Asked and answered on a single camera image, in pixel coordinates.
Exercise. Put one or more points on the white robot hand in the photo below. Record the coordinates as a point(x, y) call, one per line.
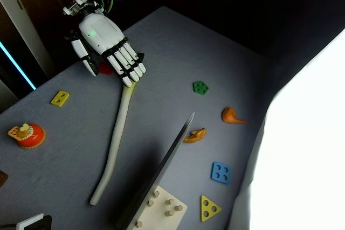
point(101, 33)

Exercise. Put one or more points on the long white leek stalk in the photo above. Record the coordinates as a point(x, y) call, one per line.
point(119, 127)

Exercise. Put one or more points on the large steel kitchen knife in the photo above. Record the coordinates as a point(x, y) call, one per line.
point(160, 170)

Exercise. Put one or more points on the wooden peg board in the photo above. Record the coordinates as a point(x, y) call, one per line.
point(159, 214)

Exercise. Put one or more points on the red toy block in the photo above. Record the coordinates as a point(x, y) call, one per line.
point(105, 69)

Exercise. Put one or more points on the yellow rectangular two-hole block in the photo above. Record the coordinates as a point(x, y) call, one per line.
point(61, 98)

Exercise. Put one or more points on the white upright beam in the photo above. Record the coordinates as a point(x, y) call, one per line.
point(23, 25)

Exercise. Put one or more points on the cyan light strip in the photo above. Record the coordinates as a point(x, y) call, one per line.
point(19, 68)

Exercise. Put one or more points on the green pentagon block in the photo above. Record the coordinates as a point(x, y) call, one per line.
point(201, 87)

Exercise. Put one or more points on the orange toy cake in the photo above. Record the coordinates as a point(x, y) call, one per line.
point(35, 135)

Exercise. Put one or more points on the grey table cloth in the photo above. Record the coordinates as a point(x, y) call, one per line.
point(67, 165)

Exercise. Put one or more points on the orange crescent-shaped toy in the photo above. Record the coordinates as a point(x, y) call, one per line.
point(202, 134)

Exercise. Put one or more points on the orange toy with pointed tail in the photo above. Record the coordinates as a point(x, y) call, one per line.
point(229, 115)

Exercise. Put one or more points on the brown toy cookie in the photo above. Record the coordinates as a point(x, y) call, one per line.
point(3, 178)

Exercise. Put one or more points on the blue square four-hole block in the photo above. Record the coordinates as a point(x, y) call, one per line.
point(221, 173)

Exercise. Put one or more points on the yellow triangle three-hole block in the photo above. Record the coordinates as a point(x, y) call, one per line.
point(208, 208)

